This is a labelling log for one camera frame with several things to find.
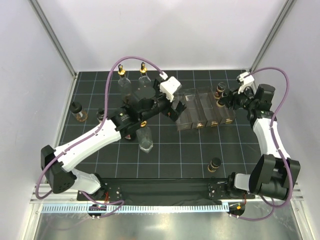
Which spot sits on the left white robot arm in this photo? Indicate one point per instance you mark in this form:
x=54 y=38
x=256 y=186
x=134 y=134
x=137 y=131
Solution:
x=59 y=164

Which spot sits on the right aluminium frame post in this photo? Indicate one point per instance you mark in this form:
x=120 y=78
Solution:
x=281 y=17

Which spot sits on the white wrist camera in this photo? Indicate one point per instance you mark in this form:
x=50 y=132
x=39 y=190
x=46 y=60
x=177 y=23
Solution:
x=170 y=86
x=245 y=80

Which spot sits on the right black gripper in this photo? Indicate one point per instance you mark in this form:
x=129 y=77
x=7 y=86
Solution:
x=233 y=95

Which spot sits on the glass oil bottle back left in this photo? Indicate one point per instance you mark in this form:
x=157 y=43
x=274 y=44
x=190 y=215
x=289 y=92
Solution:
x=124 y=84

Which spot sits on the round amber sauce bottle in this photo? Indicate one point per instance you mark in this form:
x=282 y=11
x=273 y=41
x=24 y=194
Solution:
x=78 y=111

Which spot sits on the small black spice jar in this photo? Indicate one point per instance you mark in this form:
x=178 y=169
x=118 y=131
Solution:
x=219 y=90
x=219 y=103
x=214 y=164

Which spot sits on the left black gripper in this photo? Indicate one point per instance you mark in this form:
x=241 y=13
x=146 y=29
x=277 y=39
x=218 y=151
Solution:
x=172 y=113

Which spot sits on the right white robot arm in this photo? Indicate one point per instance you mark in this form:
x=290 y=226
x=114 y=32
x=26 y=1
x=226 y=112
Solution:
x=275 y=173

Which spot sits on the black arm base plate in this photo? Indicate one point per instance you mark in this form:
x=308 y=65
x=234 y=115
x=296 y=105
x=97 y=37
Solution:
x=171 y=191

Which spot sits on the black grid mat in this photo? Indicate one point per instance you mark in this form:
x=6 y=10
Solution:
x=175 y=154

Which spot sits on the clear acrylic organizer tray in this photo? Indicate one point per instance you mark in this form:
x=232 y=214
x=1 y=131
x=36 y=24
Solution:
x=201 y=109

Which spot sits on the glass oil bottle back right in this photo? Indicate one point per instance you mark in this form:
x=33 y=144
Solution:
x=144 y=80

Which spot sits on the aluminium front rail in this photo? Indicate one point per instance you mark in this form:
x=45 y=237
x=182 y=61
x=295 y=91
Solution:
x=43 y=191

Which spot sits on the left aluminium frame post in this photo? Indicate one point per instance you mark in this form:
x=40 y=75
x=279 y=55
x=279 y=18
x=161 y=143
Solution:
x=52 y=36

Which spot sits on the empty glass oil bottle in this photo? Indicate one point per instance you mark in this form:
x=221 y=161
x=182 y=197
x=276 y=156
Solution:
x=144 y=136

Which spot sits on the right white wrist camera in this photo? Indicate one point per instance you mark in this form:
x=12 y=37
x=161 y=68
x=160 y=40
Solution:
x=245 y=80

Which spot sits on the aluminium frame post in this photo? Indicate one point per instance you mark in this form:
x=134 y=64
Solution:
x=52 y=36
x=281 y=17

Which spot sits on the white slotted cable duct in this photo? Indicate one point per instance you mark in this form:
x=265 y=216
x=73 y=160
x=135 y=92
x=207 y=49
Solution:
x=130 y=209

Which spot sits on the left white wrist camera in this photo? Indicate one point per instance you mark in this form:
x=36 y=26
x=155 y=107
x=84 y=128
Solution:
x=170 y=86

